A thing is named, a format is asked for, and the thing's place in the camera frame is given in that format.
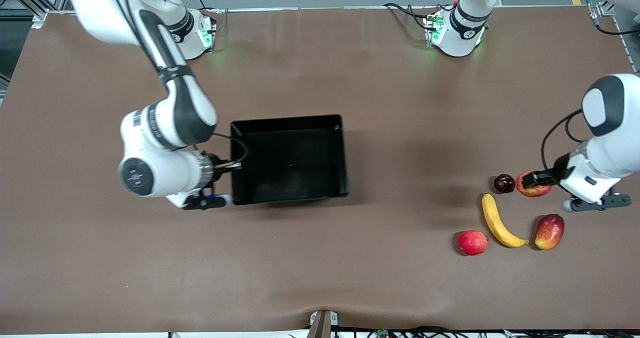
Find red yellow apple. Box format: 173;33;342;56
516;170;553;198

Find black plastic box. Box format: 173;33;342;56
230;114;350;206

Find yellow banana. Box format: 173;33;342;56
481;192;530;249

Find dark purple plum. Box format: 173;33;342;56
494;174;516;194

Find red yellow mango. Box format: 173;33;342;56
534;213;565;251

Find brown table mat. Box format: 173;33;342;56
0;5;640;335

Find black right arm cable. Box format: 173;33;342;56
107;0;248;171

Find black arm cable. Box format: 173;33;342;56
540;0;640;180
107;0;248;171

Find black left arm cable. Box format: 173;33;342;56
540;0;640;180

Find aluminium frame strut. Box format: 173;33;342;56
587;0;640;74
0;0;71;29

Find grey metal clamp bracket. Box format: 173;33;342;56
307;309;340;338

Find black left base cable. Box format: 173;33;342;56
383;2;453;31

